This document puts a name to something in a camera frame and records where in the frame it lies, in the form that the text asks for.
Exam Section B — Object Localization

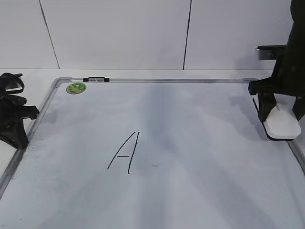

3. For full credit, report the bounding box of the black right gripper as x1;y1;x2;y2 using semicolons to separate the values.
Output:
248;42;305;123

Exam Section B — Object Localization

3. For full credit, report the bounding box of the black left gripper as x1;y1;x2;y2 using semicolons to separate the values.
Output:
0;94;40;149

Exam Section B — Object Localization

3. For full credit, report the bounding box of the white whiteboard eraser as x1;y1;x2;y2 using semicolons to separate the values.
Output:
262;94;301;141

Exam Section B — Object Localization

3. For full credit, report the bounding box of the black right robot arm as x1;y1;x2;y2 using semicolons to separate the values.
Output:
248;0;305;123

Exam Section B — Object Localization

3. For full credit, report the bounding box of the round green sticker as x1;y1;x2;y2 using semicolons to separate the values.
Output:
66;83;87;95

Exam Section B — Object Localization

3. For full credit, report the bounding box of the white aluminium-framed whiteboard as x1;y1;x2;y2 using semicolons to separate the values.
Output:
0;82;305;229

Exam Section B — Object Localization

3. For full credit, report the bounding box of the black whiteboard hanger clip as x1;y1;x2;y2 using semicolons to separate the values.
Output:
82;77;110;82

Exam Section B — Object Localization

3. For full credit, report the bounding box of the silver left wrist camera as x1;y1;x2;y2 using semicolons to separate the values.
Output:
5;74;25;94

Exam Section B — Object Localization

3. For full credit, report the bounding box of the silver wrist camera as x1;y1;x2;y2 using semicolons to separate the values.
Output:
5;74;25;94
256;45;286;61

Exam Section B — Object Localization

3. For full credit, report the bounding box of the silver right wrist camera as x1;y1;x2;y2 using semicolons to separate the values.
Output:
256;45;286;61

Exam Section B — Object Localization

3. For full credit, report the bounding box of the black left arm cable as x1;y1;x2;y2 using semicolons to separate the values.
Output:
0;73;26;98

